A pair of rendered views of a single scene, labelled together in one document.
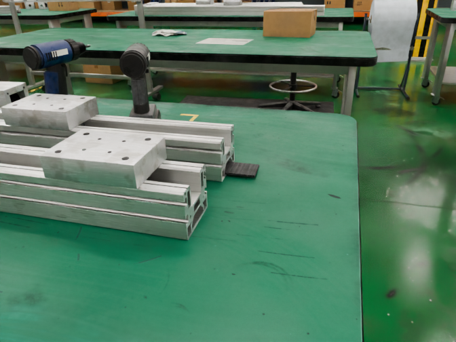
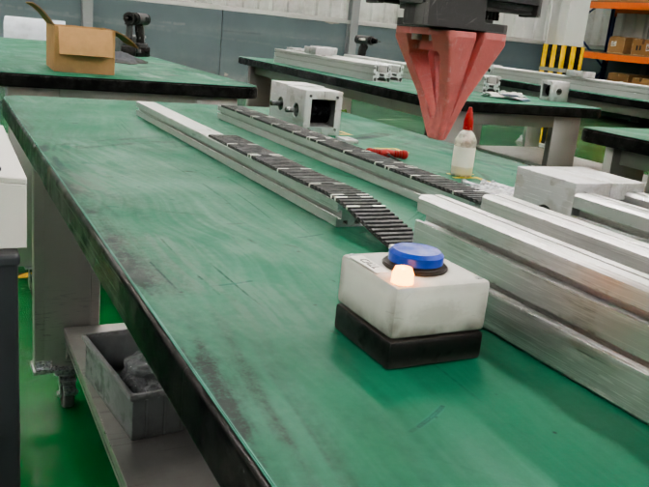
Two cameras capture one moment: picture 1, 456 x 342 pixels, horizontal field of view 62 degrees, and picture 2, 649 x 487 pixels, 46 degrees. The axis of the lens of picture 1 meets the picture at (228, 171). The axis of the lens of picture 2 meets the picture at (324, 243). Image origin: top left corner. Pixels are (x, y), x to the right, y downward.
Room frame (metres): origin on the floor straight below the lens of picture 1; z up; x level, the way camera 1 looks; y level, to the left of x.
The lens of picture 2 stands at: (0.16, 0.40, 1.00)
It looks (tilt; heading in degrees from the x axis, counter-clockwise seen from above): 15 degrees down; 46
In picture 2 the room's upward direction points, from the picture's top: 6 degrees clockwise
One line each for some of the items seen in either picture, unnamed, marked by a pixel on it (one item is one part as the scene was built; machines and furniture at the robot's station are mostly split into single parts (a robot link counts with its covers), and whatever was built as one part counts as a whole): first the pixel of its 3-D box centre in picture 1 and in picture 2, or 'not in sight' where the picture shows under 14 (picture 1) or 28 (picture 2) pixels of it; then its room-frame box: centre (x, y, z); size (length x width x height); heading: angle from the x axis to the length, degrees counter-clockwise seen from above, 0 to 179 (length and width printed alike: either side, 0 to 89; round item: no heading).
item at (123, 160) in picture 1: (108, 164); not in sight; (0.56, 0.20, 0.87); 0.16 x 0.11 x 0.07; 74
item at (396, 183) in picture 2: not in sight; (316, 147); (1.11, 1.42, 0.79); 0.96 x 0.04 x 0.03; 74
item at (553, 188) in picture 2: not in sight; (564, 216); (0.92, 0.81, 0.83); 0.12 x 0.09 x 0.10; 164
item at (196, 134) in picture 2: not in sight; (216, 144); (0.93, 1.47, 0.79); 0.96 x 0.04 x 0.03; 74
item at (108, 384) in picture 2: not in sight; (154, 376); (0.95, 1.68, 0.27); 0.31 x 0.21 x 0.10; 80
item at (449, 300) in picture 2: not in sight; (419, 301); (0.59, 0.74, 0.81); 0.10 x 0.08 x 0.06; 164
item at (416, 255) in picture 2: not in sight; (414, 261); (0.58, 0.74, 0.84); 0.04 x 0.04 x 0.02
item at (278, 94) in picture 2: not in sight; (291, 103); (1.36, 1.79, 0.83); 0.11 x 0.10 x 0.10; 167
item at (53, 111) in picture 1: (53, 116); not in sight; (0.81, 0.38, 0.87); 0.16 x 0.11 x 0.07; 74
